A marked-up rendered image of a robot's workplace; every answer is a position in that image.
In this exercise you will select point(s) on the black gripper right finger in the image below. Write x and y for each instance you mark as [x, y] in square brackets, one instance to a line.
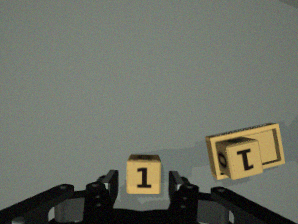
[213, 208]

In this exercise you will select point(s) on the tan rectangular tray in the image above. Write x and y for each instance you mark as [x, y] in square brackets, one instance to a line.
[268, 136]

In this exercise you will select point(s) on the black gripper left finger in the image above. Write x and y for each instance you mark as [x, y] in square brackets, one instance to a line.
[69, 205]

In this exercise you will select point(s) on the tan cube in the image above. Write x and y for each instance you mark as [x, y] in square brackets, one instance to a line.
[239, 157]
[143, 174]

